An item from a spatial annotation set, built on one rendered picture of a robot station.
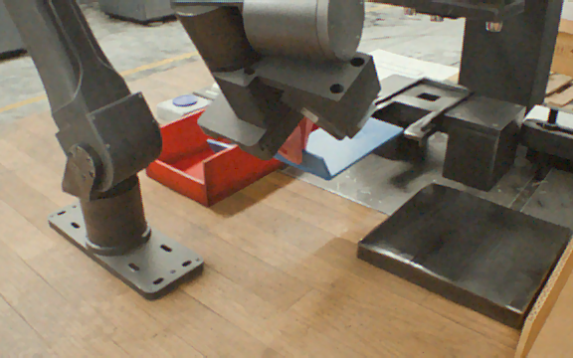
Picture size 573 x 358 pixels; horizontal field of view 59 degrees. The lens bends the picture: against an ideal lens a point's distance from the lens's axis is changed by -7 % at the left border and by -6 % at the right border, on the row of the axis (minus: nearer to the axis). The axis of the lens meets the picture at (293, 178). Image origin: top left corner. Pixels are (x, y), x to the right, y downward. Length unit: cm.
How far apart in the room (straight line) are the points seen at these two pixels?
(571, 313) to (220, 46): 38
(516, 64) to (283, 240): 51
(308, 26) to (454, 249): 30
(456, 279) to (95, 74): 37
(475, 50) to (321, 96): 60
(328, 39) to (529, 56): 61
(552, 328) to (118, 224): 41
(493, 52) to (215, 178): 51
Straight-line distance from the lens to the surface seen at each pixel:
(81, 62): 49
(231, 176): 63
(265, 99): 39
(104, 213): 53
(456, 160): 69
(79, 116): 48
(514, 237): 58
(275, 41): 33
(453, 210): 60
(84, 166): 49
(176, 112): 82
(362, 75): 35
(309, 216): 60
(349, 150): 54
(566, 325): 51
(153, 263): 53
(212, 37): 37
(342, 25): 33
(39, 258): 60
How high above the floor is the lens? 123
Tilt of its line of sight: 29 degrees down
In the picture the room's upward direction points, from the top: straight up
